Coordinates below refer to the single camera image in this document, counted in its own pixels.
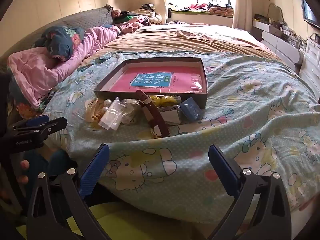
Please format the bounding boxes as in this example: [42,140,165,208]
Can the black television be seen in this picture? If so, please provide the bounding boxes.
[300,0,320,29]

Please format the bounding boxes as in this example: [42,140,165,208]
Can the silver plastic packet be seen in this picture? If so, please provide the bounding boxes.
[159,105,182,125]

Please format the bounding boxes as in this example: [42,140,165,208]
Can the vanity mirror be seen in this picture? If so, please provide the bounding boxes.
[267,3,284,22]

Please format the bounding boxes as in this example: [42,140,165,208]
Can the small blue box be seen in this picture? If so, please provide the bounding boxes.
[180,97,202,121]

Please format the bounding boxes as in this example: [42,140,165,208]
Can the pile of clothes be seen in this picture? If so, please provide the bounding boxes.
[111,2,168,33]

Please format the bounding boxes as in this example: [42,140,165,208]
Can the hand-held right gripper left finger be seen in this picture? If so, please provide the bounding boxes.
[26,144,112,240]

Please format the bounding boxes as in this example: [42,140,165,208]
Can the white drawer dresser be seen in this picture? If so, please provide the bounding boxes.
[299,39,320,90]

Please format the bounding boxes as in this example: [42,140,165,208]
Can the pearl hair clip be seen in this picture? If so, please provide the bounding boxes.
[101,99,113,113]

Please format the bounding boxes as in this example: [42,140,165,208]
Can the pale pink cloth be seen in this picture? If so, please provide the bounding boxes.
[176,29,253,46]

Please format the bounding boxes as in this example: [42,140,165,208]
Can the clear plastic bag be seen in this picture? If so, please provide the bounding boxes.
[120,99,143,126]
[98,97,125,131]

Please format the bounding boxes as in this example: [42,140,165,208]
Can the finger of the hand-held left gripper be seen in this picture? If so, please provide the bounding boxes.
[11,115,50,130]
[6,117,68,140]

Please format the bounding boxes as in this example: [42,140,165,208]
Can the tan blanket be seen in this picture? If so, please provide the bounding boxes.
[82,24,283,63]

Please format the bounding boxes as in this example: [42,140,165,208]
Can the person's green garment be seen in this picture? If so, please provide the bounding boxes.
[15,201,208,240]

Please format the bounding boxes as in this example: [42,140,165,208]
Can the yellow hair clip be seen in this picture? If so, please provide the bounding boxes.
[150,94,182,108]

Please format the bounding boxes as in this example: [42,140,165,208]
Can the brown strap wristwatch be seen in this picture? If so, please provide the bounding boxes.
[149,126,164,139]

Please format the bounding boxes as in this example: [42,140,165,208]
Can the clothes on window sill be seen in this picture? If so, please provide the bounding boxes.
[175,2,234,18]

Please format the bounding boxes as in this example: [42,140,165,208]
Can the dark floral pillow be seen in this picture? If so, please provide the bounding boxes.
[32,26,85,62]

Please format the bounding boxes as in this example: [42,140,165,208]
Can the maroon strap wristwatch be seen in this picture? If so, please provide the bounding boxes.
[136,90,170,138]

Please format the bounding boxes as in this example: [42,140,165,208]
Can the cream curtain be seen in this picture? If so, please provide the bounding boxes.
[150,0,171,24]
[231,0,253,29]

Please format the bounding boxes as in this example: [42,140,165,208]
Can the pink quilt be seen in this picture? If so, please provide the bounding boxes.
[7,25,123,108]

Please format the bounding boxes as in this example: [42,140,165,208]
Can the pink book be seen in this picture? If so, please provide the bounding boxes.
[107,66,206,94]

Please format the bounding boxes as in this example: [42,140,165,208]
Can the grey quilted pillow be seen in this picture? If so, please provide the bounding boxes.
[62,6,114,27]

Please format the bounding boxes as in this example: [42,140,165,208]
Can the person's left hand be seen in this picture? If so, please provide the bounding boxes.
[0,159,31,200]

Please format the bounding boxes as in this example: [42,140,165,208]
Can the dark shallow cardboard box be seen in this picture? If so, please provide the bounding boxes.
[93,57,208,109]

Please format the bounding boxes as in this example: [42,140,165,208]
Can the cream hair claw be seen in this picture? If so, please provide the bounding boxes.
[84,99,103,123]

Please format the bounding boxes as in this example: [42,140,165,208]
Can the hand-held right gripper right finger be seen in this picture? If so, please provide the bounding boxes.
[208,144,292,240]

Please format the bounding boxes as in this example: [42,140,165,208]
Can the cartoon cat printed blanket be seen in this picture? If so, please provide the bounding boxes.
[32,51,320,224]

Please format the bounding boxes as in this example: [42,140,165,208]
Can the clutter of cosmetics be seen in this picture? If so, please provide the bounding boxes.
[254,14,308,50]

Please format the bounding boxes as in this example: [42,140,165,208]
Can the white grey vanity table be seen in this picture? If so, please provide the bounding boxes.
[251,20,305,70]

